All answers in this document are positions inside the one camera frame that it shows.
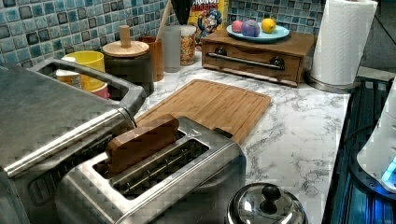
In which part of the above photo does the stainless steel toaster oven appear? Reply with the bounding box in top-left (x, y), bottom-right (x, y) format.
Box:
top-left (0, 64), bottom-right (135, 224)

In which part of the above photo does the glass jar with cereal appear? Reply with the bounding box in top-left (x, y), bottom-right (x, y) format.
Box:
top-left (180, 25), bottom-right (196, 65)

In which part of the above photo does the wooden drawer box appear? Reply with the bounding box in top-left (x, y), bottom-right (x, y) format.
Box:
top-left (202, 30), bottom-right (317, 87)

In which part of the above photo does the purple toy fruit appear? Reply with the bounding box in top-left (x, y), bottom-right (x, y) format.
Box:
top-left (241, 20), bottom-right (260, 37)

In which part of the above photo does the dark canister with wooden lid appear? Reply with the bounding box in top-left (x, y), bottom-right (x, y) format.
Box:
top-left (103, 25), bottom-right (154, 95)

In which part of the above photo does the light blue plate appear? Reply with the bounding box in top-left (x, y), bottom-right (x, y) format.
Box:
top-left (226, 23), bottom-right (290, 43)

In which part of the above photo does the black toaster lever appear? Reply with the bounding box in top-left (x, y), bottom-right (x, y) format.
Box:
top-left (213, 128), bottom-right (233, 139)

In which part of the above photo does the pink cup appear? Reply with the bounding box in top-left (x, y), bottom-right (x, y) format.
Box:
top-left (92, 83), bottom-right (110, 99)

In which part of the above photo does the grey dish rack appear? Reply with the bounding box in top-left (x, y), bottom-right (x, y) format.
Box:
top-left (30, 59), bottom-right (146, 117)

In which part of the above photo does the brown wooden utensil holder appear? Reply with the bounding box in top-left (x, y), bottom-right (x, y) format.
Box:
top-left (139, 36), bottom-right (163, 82)

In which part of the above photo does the pink toy fruit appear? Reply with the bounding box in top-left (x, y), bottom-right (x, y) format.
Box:
top-left (232, 21), bottom-right (243, 33)

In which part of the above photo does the yellow lemon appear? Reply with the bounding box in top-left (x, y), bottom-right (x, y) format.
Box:
top-left (262, 18), bottom-right (276, 34)

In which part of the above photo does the yellow cereal box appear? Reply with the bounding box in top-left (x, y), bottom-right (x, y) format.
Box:
top-left (188, 0), bottom-right (229, 50)

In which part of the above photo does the brown toast slice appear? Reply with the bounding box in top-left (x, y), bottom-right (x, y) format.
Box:
top-left (106, 114), bottom-right (179, 178)

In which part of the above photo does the metal paper towel holder base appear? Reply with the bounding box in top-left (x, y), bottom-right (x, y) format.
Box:
top-left (304, 73), bottom-right (361, 94)

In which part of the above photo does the white paper towel roll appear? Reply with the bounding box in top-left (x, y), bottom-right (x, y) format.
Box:
top-left (311, 0), bottom-right (377, 86)

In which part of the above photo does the steel pot lid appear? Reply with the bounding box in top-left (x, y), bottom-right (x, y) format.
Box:
top-left (226, 183), bottom-right (308, 224)

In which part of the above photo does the yellow cup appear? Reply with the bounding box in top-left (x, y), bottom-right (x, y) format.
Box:
top-left (65, 50), bottom-right (106, 92)

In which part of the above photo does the bamboo cutting board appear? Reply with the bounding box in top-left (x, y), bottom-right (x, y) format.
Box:
top-left (136, 79), bottom-right (271, 145)

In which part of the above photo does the frosted grey tumbler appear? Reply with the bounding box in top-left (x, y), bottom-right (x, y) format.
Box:
top-left (163, 26), bottom-right (181, 73)

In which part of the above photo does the wooden utensil handle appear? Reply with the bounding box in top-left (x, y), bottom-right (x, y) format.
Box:
top-left (155, 0), bottom-right (172, 42)

